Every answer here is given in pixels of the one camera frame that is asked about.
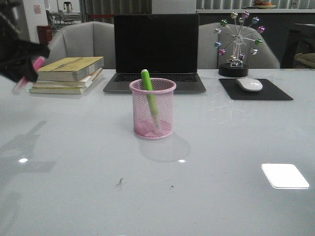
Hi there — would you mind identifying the grey open laptop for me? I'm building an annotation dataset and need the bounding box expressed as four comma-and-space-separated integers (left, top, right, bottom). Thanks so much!
103, 13, 206, 94

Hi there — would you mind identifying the black mouse pad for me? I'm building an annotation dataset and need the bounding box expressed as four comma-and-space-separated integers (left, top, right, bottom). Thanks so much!
219, 79, 293, 101

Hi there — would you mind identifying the bottom book yellow spine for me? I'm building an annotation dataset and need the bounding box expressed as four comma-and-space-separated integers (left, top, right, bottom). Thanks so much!
29, 74, 104, 95

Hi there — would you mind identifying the ferris wheel desk ornament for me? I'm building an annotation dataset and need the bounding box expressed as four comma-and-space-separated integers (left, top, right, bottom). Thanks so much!
214, 11, 262, 78

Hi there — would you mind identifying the grey left armchair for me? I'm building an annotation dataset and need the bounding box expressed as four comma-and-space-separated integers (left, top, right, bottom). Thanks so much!
45, 21, 116, 69

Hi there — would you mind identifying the pink highlighter pen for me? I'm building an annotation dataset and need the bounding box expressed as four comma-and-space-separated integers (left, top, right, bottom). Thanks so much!
12, 56, 45, 94

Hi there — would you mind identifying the grey right armchair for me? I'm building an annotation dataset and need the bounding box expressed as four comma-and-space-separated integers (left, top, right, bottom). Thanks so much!
197, 23, 280, 69

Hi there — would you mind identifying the white computer mouse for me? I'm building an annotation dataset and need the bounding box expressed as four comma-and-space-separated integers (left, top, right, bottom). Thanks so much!
236, 78, 263, 92

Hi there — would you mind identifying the red bin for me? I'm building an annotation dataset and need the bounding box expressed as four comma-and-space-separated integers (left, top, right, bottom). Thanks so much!
36, 25, 52, 45

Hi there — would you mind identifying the grey armchair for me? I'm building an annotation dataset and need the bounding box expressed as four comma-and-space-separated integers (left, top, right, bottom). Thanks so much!
197, 23, 280, 69
45, 21, 116, 69

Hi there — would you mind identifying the fruit bowl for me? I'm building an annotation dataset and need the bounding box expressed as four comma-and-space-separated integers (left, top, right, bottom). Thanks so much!
253, 0, 276, 9

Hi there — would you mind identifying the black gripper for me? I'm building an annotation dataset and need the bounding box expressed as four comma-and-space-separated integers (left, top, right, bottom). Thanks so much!
0, 0, 50, 83

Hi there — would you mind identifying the pink mesh pen holder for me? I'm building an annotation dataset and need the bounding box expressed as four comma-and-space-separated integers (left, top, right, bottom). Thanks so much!
129, 78, 176, 139

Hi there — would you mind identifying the yellow top book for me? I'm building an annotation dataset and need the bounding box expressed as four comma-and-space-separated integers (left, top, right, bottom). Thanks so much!
37, 57, 104, 82

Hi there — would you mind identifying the green highlighter pen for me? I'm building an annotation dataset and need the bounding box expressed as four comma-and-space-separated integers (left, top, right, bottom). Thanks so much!
141, 69, 160, 129

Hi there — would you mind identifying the white middle book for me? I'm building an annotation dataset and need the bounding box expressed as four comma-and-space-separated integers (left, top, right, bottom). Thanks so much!
33, 68, 102, 88

